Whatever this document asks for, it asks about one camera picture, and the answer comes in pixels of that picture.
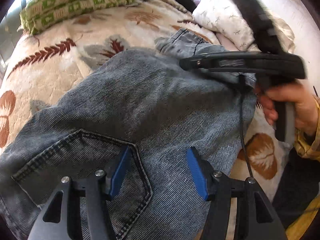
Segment grey denim pants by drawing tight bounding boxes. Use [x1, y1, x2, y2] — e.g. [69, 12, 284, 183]
[1, 29, 256, 239]

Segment yellow plaid sleeve forearm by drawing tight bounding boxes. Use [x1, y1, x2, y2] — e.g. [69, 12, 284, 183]
[293, 96, 320, 162]

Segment person's right hand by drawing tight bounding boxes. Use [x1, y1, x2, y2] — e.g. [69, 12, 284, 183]
[255, 81, 319, 136]

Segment white floral pillow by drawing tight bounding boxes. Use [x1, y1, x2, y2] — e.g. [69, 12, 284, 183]
[193, 0, 295, 54]

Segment black skirt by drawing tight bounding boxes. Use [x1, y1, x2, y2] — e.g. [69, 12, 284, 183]
[272, 148, 319, 228]

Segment leaf pattern bed blanket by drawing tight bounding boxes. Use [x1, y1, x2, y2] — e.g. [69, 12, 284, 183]
[0, 0, 291, 201]

